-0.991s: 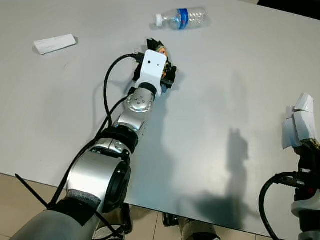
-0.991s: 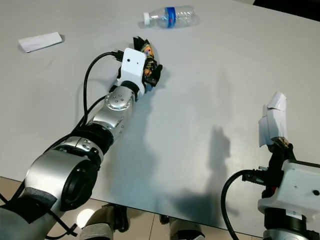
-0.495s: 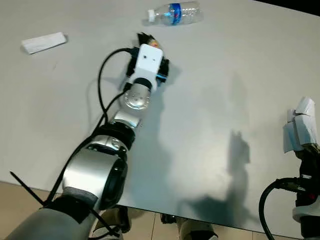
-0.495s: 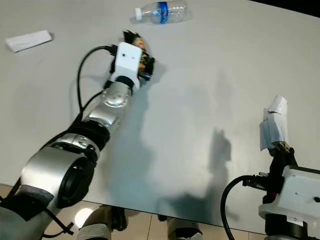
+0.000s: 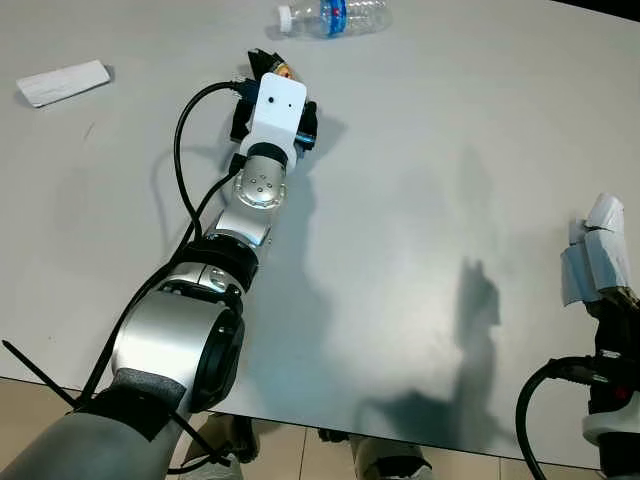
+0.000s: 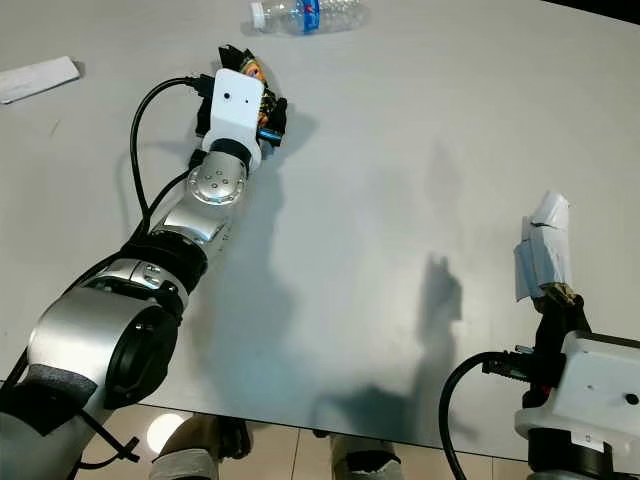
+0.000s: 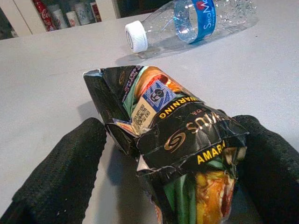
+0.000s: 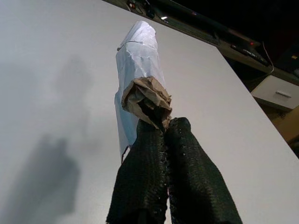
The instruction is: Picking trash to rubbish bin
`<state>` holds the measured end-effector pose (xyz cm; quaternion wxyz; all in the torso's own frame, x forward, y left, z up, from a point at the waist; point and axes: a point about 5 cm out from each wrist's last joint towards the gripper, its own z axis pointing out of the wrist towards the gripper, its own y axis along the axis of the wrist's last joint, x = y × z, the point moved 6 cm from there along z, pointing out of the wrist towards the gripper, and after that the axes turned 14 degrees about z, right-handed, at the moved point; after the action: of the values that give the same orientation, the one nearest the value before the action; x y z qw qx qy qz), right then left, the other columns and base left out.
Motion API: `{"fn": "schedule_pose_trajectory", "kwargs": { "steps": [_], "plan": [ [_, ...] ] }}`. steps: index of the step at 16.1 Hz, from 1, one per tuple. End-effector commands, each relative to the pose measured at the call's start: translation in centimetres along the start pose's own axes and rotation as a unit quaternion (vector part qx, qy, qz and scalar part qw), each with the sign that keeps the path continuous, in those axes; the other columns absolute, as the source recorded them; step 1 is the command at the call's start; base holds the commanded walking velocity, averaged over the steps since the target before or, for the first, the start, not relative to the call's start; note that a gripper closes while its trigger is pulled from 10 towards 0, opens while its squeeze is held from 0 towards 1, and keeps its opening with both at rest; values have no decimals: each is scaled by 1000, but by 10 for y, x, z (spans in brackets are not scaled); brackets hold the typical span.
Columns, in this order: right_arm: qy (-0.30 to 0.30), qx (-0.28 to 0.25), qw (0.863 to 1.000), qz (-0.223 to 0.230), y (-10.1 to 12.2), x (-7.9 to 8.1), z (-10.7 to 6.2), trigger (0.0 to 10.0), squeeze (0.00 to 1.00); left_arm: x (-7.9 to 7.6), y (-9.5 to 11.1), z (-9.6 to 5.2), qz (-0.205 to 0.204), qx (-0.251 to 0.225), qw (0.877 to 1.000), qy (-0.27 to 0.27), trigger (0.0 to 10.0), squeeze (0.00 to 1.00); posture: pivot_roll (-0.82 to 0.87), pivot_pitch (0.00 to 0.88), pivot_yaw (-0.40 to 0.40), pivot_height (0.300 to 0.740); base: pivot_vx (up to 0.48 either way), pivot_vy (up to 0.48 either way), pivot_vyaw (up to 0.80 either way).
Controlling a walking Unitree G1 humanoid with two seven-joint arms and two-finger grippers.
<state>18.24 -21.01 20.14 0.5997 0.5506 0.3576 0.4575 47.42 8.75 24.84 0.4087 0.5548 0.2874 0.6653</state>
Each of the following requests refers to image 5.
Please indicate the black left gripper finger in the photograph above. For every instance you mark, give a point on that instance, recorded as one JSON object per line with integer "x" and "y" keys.
{"x": 307, "y": 122}
{"x": 241, "y": 118}

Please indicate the grey robot leg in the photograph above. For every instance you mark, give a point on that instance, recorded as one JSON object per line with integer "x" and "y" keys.
{"x": 222, "y": 440}
{"x": 390, "y": 460}

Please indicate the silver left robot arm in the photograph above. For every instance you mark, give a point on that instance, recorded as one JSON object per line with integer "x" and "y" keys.
{"x": 170, "y": 340}

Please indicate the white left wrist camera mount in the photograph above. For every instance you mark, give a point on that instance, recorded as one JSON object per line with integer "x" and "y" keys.
{"x": 275, "y": 105}

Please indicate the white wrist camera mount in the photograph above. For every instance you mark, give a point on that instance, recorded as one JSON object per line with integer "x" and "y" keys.
{"x": 275, "y": 105}
{"x": 610, "y": 428}

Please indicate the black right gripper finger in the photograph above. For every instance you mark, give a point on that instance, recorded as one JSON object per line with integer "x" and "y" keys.
{"x": 610, "y": 320}
{"x": 631, "y": 318}

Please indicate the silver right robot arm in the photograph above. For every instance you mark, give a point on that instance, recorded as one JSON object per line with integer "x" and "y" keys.
{"x": 622, "y": 462}

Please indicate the white paper sheet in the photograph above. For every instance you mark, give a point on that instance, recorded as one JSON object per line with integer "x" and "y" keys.
{"x": 62, "y": 84}

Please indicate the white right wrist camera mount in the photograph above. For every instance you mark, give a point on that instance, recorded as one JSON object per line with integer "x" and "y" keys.
{"x": 610, "y": 428}

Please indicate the grey left robot leg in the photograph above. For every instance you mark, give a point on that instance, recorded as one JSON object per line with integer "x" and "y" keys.
{"x": 222, "y": 440}

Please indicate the clear plastic bottle blue label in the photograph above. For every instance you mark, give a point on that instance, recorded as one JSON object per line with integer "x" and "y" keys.
{"x": 345, "y": 18}

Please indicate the dark colourful snack wrapper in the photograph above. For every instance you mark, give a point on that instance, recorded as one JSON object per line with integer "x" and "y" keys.
{"x": 268, "y": 60}

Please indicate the grey right robot leg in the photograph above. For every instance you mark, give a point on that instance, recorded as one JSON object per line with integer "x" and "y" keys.
{"x": 390, "y": 460}

